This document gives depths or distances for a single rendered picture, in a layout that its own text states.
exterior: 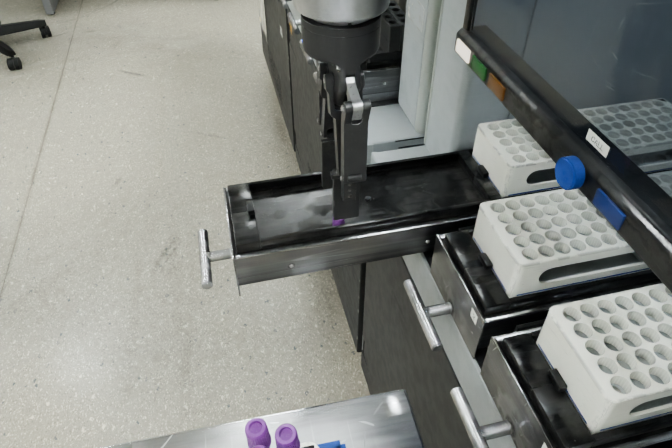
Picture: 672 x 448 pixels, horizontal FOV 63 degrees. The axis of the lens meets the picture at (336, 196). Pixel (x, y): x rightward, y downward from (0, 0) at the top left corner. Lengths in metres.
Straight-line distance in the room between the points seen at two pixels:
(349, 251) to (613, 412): 0.33
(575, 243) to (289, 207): 0.34
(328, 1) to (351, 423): 0.36
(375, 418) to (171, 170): 1.75
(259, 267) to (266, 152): 1.53
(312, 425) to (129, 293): 1.30
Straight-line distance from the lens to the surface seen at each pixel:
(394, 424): 0.52
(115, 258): 1.88
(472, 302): 0.63
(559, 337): 0.56
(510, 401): 0.60
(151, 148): 2.31
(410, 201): 0.73
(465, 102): 0.79
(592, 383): 0.54
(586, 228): 0.66
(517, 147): 0.75
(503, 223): 0.63
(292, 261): 0.68
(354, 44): 0.51
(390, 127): 0.99
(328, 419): 0.52
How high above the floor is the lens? 1.28
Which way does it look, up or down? 41 degrees down
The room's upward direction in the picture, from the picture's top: straight up
